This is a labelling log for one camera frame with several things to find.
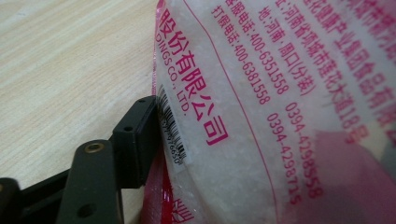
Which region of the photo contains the pink printed plastic bag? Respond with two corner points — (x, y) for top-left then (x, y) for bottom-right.
(143, 0), (396, 224)

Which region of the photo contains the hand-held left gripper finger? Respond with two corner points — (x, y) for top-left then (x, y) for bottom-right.
(55, 95), (163, 224)

